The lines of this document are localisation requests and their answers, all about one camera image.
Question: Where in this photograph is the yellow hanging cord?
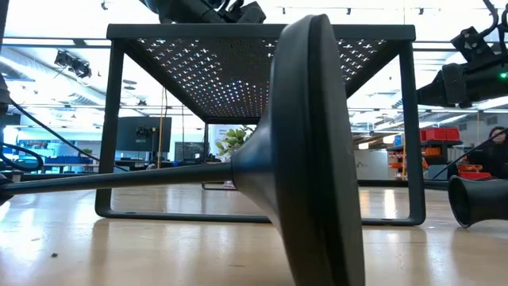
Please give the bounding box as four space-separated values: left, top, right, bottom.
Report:
156 87 167 170

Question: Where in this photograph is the black perforated metal riser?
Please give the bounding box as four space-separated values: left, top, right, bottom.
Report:
94 22 426 226

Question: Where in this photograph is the black ceiling-mounted camera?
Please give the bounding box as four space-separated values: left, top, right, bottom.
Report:
54 50 93 79

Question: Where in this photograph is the small green potted plant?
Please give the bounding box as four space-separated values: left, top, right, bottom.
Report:
215 125 257 189

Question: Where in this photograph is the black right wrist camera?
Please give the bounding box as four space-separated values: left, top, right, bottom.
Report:
450 25 496 64

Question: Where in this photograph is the black aluminium table frame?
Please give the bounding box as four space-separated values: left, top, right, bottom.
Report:
0 170 449 191

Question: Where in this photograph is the yellow extension cable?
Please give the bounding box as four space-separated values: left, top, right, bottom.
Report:
402 134 409 180

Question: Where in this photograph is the small dark screen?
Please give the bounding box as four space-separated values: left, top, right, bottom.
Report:
174 141 206 162

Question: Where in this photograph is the black computer monitor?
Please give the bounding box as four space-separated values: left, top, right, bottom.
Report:
115 116 172 153

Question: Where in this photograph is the thin black cable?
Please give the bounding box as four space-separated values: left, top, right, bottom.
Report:
431 126 508 180

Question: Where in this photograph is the red plastic bin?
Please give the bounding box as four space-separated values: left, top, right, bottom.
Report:
458 164 493 180

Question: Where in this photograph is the looped black cable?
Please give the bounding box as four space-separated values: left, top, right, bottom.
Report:
0 141 44 172

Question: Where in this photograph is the long black cable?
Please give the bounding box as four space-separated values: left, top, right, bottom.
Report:
7 97 130 172

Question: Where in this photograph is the storage rack with red bins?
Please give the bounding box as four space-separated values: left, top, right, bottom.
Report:
387 126 464 182

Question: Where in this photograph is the tall black candlestick holder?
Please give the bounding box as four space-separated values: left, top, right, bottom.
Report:
0 14 366 286
447 174 508 229

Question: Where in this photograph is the person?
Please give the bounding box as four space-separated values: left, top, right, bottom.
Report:
447 126 508 180

